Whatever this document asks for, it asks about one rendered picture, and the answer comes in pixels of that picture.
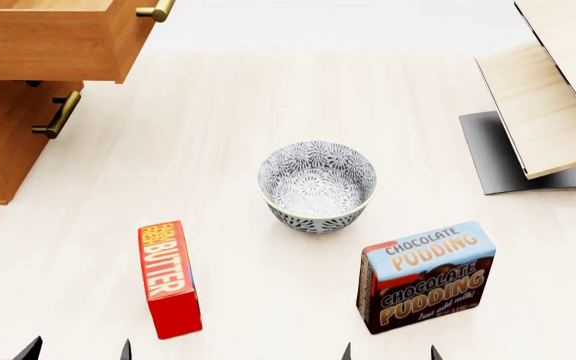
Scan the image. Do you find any light wood tiered rack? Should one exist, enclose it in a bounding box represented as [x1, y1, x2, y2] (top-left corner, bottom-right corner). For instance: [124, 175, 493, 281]
[473, 0, 576, 180]

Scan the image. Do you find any brass drawer handle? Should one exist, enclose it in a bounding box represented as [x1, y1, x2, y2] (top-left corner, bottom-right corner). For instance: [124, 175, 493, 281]
[31, 90, 83, 140]
[135, 0, 177, 24]

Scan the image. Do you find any patterned grey white bowl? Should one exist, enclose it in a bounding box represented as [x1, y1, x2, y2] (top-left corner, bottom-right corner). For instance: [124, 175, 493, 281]
[256, 139, 379, 237]

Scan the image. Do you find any chocolate pudding box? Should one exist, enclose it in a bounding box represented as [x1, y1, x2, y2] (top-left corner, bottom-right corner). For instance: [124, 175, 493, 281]
[355, 219, 498, 336]

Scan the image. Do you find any red butter box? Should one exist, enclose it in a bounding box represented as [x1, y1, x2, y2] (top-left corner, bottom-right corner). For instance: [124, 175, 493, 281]
[137, 219, 204, 341]

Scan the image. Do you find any open wooden drawer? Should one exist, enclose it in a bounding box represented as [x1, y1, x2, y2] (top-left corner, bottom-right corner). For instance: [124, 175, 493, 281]
[0, 0, 160, 84]

